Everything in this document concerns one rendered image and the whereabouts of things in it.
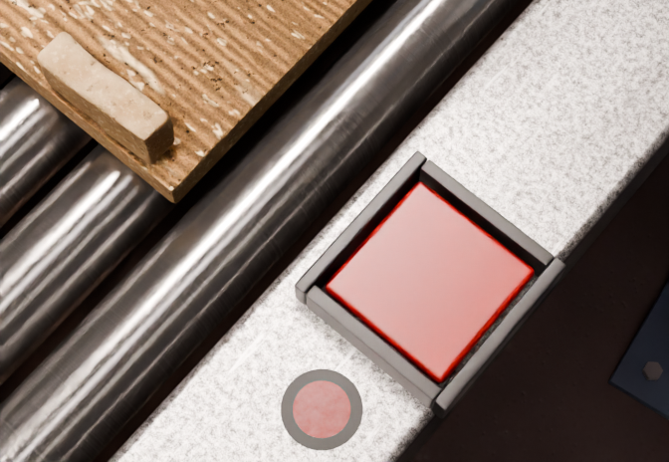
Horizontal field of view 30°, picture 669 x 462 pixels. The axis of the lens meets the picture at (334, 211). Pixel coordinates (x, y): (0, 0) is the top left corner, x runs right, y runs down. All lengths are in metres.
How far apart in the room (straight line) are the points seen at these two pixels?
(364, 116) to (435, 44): 0.05
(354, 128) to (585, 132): 0.10
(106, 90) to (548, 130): 0.18
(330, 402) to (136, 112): 0.13
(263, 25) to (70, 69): 0.09
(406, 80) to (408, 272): 0.09
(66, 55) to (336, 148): 0.12
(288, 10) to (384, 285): 0.12
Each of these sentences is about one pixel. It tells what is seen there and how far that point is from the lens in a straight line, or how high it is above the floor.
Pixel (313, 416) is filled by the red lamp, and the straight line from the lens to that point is 0.49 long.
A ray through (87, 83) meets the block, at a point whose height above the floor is 0.96.
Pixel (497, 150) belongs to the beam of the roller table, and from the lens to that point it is 0.53.
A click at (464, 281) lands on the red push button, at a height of 0.93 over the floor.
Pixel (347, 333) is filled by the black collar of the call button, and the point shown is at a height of 0.93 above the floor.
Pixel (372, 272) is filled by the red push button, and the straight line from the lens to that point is 0.49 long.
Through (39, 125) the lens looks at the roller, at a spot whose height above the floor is 0.92.
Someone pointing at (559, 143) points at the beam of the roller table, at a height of 0.92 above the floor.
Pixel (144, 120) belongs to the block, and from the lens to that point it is 0.48.
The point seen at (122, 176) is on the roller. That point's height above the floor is 0.92.
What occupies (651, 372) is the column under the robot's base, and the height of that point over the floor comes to 0.02.
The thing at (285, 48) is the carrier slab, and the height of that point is 0.94.
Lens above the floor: 1.39
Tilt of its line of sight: 69 degrees down
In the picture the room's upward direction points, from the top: straight up
